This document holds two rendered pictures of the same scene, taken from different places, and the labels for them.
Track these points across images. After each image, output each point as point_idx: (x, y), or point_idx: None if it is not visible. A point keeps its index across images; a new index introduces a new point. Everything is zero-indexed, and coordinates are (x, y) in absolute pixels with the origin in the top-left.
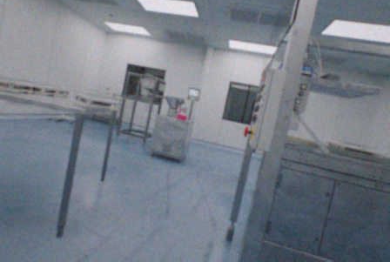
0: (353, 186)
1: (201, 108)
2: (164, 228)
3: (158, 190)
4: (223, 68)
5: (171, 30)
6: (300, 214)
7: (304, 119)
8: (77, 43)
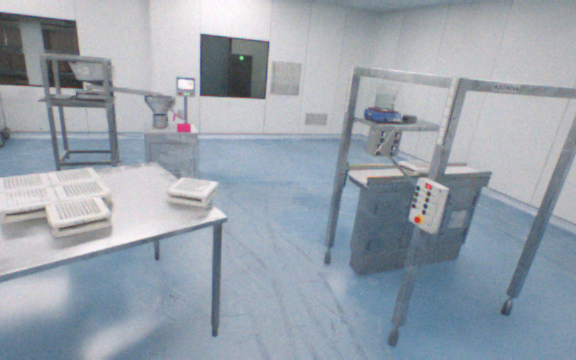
0: None
1: (163, 84)
2: (277, 279)
3: (224, 240)
4: (184, 11)
5: None
6: (389, 227)
7: (304, 79)
8: None
